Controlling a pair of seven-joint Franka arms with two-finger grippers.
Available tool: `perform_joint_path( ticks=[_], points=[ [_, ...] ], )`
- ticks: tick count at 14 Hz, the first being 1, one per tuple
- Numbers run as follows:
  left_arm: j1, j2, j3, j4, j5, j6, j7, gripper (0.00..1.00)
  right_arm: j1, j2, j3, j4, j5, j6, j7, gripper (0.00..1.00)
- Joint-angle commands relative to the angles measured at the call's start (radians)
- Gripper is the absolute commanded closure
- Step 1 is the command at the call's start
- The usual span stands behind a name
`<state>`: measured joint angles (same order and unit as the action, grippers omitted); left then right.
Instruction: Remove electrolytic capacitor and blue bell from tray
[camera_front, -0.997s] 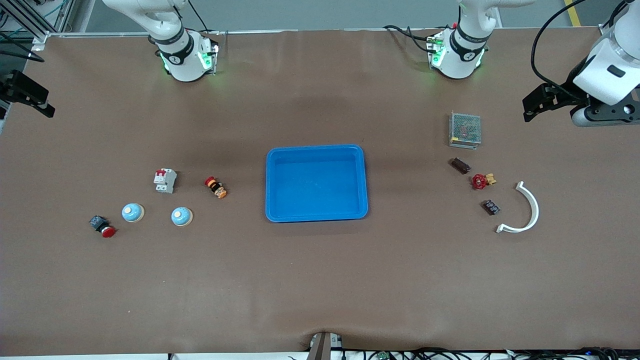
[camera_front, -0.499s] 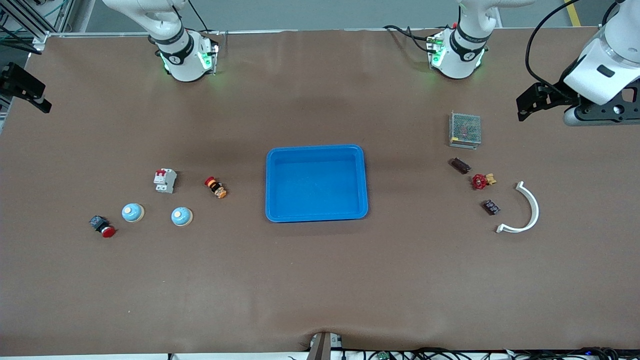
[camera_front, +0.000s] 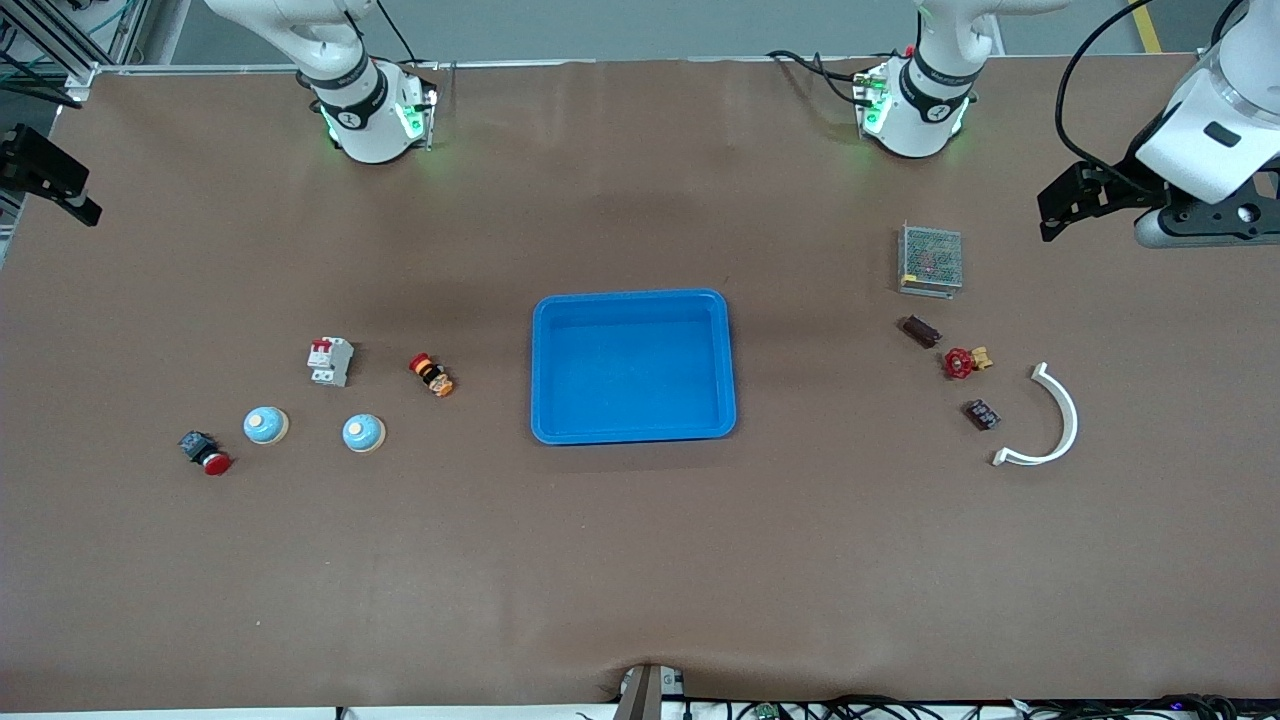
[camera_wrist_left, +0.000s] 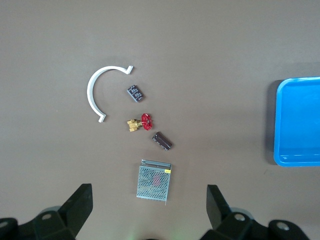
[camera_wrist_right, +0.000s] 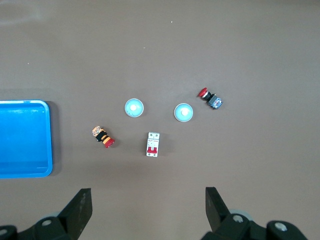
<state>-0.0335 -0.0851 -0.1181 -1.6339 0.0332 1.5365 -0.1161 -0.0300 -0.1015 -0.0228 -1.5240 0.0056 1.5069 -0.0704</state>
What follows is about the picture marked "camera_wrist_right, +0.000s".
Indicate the white red circuit breaker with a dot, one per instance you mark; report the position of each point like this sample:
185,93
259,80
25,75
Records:
153,145

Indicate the brown table mat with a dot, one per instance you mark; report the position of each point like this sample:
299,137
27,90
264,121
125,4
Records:
160,50

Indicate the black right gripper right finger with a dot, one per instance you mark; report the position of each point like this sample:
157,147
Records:
237,227

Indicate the blue plastic tray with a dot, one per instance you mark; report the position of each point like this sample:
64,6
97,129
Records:
25,140

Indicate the red mushroom push button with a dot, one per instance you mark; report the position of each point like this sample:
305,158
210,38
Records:
212,100

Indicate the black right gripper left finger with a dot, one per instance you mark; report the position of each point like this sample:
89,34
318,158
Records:
50,227

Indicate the orange black emergency stop switch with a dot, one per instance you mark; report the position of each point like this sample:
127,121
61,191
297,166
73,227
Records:
102,136

